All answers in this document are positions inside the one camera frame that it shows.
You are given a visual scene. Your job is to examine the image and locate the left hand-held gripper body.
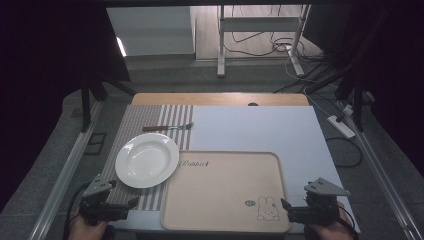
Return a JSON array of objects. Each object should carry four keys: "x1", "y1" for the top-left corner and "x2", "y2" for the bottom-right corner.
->
[{"x1": 78, "y1": 173, "x2": 131, "y2": 226}]

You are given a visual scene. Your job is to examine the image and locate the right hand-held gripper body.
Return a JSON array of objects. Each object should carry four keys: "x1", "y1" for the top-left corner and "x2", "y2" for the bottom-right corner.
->
[{"x1": 288, "y1": 177, "x2": 352, "y2": 227}]

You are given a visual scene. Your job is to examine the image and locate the person's left hand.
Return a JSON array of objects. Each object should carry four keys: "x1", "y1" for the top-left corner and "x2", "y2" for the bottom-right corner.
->
[{"x1": 68, "y1": 214, "x2": 110, "y2": 240}]

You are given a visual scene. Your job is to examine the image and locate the person's right hand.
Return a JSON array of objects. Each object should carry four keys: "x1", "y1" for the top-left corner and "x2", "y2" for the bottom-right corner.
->
[{"x1": 308, "y1": 201, "x2": 355, "y2": 240}]

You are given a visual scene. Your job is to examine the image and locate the white round plate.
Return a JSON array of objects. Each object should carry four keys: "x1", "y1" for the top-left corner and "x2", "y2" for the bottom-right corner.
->
[{"x1": 114, "y1": 132, "x2": 180, "y2": 190}]

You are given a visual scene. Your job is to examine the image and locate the beige tray with rabbit print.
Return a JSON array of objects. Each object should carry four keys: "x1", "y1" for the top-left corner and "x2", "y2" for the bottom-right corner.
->
[{"x1": 160, "y1": 150, "x2": 292, "y2": 234}]

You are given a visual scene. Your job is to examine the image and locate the grey striped placemat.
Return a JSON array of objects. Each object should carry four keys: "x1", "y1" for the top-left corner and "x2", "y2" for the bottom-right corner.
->
[{"x1": 99, "y1": 104, "x2": 195, "y2": 212}]

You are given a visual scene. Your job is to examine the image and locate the white board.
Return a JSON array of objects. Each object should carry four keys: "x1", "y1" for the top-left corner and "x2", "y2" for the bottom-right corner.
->
[{"x1": 111, "y1": 105, "x2": 362, "y2": 234}]

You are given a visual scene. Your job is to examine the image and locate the black metal stand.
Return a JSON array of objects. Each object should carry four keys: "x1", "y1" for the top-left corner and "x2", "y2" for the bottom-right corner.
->
[
  {"x1": 334, "y1": 66, "x2": 368, "y2": 132},
  {"x1": 79, "y1": 74, "x2": 137, "y2": 133}
]

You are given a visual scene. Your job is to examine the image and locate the white power strip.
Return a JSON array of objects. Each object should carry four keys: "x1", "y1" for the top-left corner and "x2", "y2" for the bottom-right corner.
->
[{"x1": 326, "y1": 114, "x2": 357, "y2": 140}]

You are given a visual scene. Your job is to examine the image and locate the wooden table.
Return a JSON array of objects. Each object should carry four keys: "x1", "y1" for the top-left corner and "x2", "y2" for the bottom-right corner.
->
[{"x1": 131, "y1": 92, "x2": 311, "y2": 107}]

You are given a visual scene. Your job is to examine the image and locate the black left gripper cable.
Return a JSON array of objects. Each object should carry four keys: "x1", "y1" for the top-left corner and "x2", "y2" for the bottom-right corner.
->
[{"x1": 62, "y1": 182, "x2": 92, "y2": 240}]

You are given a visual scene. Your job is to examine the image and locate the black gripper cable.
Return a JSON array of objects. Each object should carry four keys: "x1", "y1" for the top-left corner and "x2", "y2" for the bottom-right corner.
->
[
  {"x1": 62, "y1": 182, "x2": 92, "y2": 240},
  {"x1": 337, "y1": 205, "x2": 361, "y2": 240}
]

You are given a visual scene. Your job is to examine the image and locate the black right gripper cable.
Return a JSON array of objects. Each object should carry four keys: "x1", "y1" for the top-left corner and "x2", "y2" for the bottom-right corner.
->
[{"x1": 337, "y1": 205, "x2": 361, "y2": 240}]

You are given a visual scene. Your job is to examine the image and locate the black floor frame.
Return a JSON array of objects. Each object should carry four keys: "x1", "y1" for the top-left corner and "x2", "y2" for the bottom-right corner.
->
[{"x1": 84, "y1": 132, "x2": 108, "y2": 156}]

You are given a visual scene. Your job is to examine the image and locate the aluminium rail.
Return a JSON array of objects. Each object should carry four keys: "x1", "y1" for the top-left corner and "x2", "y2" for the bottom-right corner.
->
[
  {"x1": 336, "y1": 99, "x2": 424, "y2": 240},
  {"x1": 27, "y1": 99, "x2": 103, "y2": 240}
]

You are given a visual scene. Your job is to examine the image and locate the fork with wooden handle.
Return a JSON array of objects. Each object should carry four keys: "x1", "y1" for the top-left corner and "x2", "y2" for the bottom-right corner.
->
[{"x1": 142, "y1": 121, "x2": 195, "y2": 133}]

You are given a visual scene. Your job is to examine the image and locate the black floor cable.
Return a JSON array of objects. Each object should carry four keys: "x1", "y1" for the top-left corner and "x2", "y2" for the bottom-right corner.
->
[{"x1": 325, "y1": 136, "x2": 364, "y2": 169}]

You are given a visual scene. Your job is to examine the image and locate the white cable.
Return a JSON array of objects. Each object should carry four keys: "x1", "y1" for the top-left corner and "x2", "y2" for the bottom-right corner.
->
[{"x1": 284, "y1": 49, "x2": 334, "y2": 118}]

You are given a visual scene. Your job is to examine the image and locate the tangle of black cables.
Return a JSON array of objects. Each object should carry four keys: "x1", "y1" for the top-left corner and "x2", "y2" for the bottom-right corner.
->
[{"x1": 222, "y1": 4, "x2": 354, "y2": 95}]

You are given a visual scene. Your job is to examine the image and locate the white desk frame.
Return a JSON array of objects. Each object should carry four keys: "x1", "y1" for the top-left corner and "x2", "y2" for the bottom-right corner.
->
[{"x1": 216, "y1": 4, "x2": 313, "y2": 79}]

